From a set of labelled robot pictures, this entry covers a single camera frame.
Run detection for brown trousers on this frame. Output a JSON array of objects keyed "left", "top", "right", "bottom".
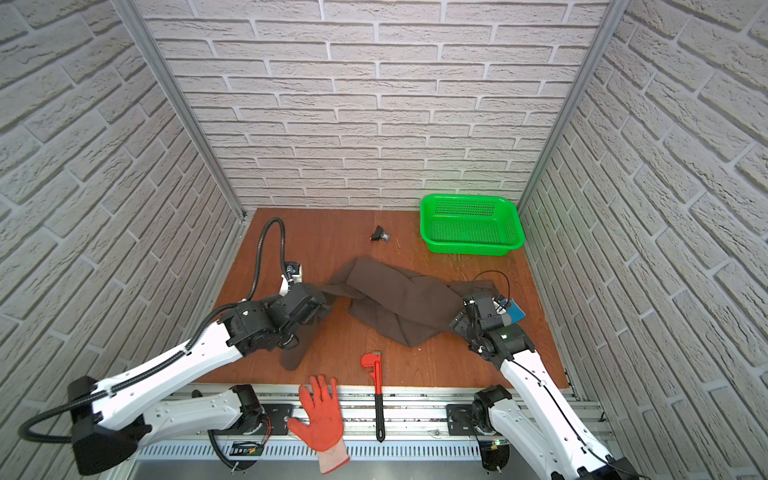
[{"left": 304, "top": 257, "right": 499, "bottom": 347}]

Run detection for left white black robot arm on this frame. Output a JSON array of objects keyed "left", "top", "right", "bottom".
[{"left": 68, "top": 283, "right": 331, "bottom": 475}]

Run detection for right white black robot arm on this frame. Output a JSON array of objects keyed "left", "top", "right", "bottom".
[{"left": 450, "top": 291, "right": 641, "bottom": 479}]

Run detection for blue sponge block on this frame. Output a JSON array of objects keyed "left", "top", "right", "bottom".
[{"left": 501, "top": 301, "right": 526, "bottom": 326}]

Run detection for red pipe wrench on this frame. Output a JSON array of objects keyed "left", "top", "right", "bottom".
[{"left": 360, "top": 351, "right": 386, "bottom": 443}]

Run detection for green plastic basket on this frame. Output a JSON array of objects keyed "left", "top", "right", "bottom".
[{"left": 420, "top": 194, "right": 525, "bottom": 256}]

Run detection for small black metal object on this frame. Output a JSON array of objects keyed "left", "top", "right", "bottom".
[{"left": 370, "top": 225, "right": 391, "bottom": 242}]

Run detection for red work glove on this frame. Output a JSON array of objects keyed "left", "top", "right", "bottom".
[{"left": 286, "top": 375, "right": 350, "bottom": 475}]

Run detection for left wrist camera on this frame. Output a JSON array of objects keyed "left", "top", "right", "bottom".
[{"left": 279, "top": 261, "right": 302, "bottom": 296}]

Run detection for black corrugated cable hose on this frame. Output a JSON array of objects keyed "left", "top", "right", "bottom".
[{"left": 17, "top": 217, "right": 289, "bottom": 445}]

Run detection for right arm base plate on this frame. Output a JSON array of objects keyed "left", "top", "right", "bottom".
[{"left": 445, "top": 402, "right": 501, "bottom": 437}]

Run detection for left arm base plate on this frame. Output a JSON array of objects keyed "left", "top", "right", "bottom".
[{"left": 215, "top": 403, "right": 294, "bottom": 437}]

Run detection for aluminium frame rail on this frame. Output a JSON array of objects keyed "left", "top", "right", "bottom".
[{"left": 122, "top": 383, "right": 616, "bottom": 442}]

